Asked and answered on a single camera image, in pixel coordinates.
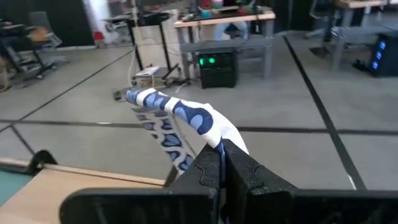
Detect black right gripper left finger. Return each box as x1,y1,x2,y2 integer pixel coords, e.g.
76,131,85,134
58,143,222,224

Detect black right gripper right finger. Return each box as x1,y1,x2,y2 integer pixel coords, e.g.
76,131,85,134
223,138,398,224

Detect blue white patterned paper bowl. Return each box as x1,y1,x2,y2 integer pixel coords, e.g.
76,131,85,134
125,87,249,223

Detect black computer tower green lights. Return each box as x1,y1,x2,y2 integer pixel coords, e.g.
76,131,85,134
198,51,239,90

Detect white flat box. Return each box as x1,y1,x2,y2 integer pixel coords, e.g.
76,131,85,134
133,65,161,78

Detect beige panel on black stand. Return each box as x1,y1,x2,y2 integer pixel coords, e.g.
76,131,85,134
129,9,182,82

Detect green table mat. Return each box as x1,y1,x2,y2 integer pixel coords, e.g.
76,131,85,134
0,169,34,207

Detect wooden top desk grey legs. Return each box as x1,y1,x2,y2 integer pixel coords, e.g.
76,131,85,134
173,11,277,79

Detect black computer tower blue lights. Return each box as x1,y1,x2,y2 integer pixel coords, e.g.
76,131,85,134
369,32,398,78

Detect grey workbench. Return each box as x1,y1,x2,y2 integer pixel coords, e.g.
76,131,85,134
329,0,398,73

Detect black office chair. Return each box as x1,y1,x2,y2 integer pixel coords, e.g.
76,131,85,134
305,0,340,43

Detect grey office chair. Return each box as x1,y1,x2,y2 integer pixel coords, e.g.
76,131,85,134
28,11,68,65

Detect black equipment cart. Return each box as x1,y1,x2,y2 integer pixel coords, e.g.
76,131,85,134
0,21,57,80

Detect black shelf bracket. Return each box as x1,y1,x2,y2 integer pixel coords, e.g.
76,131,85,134
164,166,180,188
29,149,59,175

